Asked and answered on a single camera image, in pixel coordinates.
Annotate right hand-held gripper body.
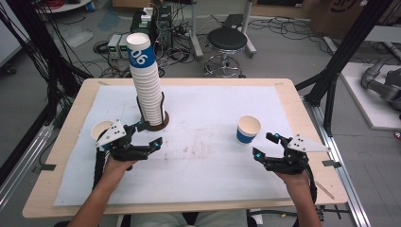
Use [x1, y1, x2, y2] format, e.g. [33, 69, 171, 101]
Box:
[262, 133, 332, 175]

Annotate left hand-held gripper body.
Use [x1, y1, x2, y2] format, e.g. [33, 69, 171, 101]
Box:
[96, 118, 153, 163]

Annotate blue and white paper cup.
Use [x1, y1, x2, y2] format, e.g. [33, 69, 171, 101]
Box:
[90, 119, 116, 151]
[235, 114, 262, 147]

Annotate stack of paper cups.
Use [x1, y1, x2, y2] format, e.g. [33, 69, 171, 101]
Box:
[126, 32, 166, 127]

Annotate person's right hand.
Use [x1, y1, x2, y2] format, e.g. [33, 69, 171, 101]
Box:
[273, 168, 312, 189]

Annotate person's left hand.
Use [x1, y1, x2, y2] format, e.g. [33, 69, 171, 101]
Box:
[103, 155, 139, 183]

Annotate black tape strip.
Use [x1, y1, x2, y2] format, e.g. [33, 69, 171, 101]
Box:
[322, 159, 342, 169]
[31, 163, 58, 174]

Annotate thin wooden stick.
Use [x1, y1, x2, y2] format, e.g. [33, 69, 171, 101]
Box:
[315, 181, 336, 201]

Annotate white table mat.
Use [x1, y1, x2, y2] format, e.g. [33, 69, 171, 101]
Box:
[52, 84, 296, 207]

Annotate person's legs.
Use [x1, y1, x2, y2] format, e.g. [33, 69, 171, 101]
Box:
[130, 210, 249, 227]

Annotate grey power supply unit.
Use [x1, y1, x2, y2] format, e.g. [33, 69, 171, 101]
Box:
[107, 33, 123, 60]
[117, 35, 131, 60]

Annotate white platform board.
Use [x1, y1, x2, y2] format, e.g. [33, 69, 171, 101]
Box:
[340, 61, 401, 131]

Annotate black computer tower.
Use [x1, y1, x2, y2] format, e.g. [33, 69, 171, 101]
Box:
[155, 5, 174, 49]

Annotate white desk leg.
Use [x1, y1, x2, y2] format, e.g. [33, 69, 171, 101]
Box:
[240, 0, 257, 59]
[188, 0, 204, 60]

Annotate black round stool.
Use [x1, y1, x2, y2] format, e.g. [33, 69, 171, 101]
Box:
[203, 26, 249, 79]

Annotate cardboard box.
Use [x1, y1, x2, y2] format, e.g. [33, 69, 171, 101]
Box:
[309, 0, 401, 40]

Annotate white round table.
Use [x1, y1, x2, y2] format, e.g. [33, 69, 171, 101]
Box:
[35, 0, 93, 14]

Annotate left hand-held gripper cable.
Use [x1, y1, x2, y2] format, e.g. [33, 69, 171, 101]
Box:
[92, 146, 107, 191]

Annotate hand-held gripper cable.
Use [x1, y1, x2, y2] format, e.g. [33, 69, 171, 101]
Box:
[303, 160, 318, 206]
[92, 146, 107, 191]

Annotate right hand-held gripper cable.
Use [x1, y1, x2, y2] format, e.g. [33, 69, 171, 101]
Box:
[303, 160, 318, 206]

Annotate aluminium rail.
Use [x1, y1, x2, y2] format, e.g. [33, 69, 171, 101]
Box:
[0, 123, 55, 212]
[302, 96, 373, 227]

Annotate black metal frame post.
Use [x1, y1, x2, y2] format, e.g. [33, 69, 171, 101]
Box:
[295, 0, 395, 137]

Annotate black frame with cables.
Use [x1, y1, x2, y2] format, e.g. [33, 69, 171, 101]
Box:
[0, 0, 93, 187]

